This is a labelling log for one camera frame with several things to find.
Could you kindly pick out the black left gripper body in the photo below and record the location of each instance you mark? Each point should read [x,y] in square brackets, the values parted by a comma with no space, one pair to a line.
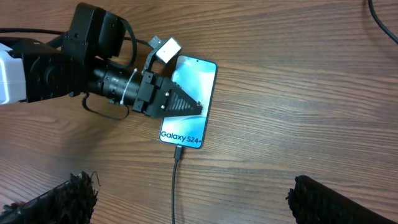
[147,91]

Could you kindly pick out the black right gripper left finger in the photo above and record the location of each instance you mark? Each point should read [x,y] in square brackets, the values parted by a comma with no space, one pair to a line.
[71,202]

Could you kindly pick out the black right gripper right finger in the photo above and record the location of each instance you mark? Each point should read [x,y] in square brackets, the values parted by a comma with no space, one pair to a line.
[313,203]

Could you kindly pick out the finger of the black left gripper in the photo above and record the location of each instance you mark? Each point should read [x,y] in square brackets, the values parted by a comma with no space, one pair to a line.
[174,101]

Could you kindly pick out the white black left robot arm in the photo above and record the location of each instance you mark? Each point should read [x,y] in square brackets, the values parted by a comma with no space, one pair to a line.
[80,61]

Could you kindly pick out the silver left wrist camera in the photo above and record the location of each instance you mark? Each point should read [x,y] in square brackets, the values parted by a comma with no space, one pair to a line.
[168,50]

